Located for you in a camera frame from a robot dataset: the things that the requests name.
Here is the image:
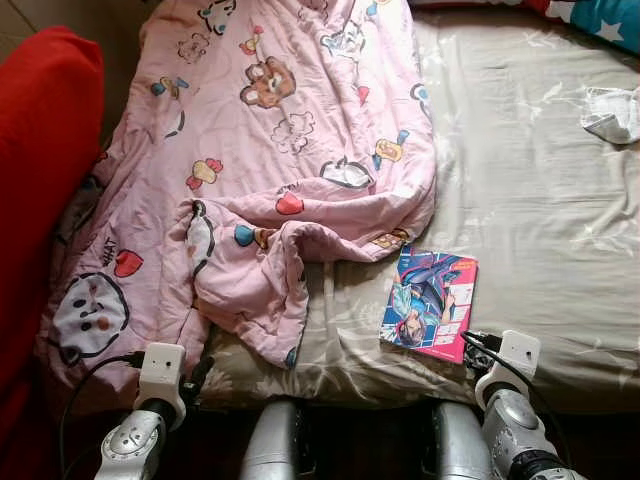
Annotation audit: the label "colourful comic book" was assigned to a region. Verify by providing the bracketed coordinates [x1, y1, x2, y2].
[379, 246, 480, 364]

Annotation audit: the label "pink cartoon print blanket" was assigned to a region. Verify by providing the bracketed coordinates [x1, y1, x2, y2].
[35, 0, 439, 397]

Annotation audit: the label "silver right robot leg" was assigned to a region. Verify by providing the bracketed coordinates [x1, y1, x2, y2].
[431, 399, 497, 480]

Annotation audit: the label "silver robot leg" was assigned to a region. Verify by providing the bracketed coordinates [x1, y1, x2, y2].
[239, 397, 307, 480]
[431, 399, 497, 480]

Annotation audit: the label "silver left robot leg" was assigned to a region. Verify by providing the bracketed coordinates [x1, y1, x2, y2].
[239, 397, 307, 480]

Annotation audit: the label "crumpled white sock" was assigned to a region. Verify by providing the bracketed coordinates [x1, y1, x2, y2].
[581, 86, 640, 147]

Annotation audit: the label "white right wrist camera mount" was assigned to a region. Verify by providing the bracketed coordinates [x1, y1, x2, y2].
[474, 329, 542, 407]

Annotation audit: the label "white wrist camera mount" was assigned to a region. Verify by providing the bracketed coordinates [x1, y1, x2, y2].
[474, 329, 542, 407]
[134, 342, 189, 419]

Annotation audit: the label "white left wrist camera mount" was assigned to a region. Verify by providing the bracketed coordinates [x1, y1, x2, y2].
[134, 342, 189, 419]

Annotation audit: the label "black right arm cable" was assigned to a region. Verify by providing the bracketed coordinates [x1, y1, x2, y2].
[459, 330, 572, 471]

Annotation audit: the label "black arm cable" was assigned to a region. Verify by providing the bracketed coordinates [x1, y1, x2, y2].
[459, 330, 572, 471]
[57, 351, 147, 480]

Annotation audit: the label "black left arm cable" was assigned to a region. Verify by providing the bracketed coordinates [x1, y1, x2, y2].
[57, 351, 147, 480]

